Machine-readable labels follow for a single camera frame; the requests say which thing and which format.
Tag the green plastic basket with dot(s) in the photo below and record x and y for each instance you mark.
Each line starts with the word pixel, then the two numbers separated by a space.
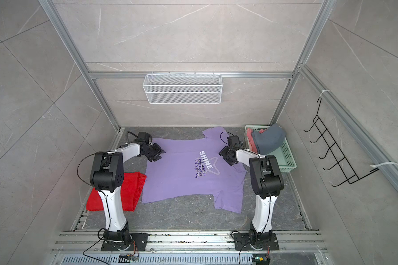
pixel 283 153

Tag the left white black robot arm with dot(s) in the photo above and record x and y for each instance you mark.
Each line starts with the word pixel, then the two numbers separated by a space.
pixel 107 176

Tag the black wire hook rack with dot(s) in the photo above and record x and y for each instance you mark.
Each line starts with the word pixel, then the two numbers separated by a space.
pixel 333 148

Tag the pink red t shirt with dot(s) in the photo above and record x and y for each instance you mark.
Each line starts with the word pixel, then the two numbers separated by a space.
pixel 250 139

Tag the grey blue t shirt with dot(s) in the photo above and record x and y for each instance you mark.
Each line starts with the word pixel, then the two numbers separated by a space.
pixel 268 140

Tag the white wire mesh basket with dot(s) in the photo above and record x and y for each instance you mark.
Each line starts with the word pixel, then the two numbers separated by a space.
pixel 183 88

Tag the red folded t shirt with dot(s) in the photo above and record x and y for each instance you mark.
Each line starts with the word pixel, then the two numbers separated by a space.
pixel 131 190

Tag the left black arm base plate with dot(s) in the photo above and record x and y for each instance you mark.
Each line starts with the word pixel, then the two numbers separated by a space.
pixel 136 241

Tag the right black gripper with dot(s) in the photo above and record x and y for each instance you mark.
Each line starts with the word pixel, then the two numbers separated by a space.
pixel 224 152

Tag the small circuit board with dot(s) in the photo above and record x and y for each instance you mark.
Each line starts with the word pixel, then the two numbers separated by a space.
pixel 127 258

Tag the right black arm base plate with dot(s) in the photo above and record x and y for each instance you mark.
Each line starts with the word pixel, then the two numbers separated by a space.
pixel 249 241

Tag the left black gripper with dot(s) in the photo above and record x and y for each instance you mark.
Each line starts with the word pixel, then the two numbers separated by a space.
pixel 159 151

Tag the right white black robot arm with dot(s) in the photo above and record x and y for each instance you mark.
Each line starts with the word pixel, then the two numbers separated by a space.
pixel 266 182

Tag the purple t shirt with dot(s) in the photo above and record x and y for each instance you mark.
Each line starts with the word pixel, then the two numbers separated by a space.
pixel 194 167

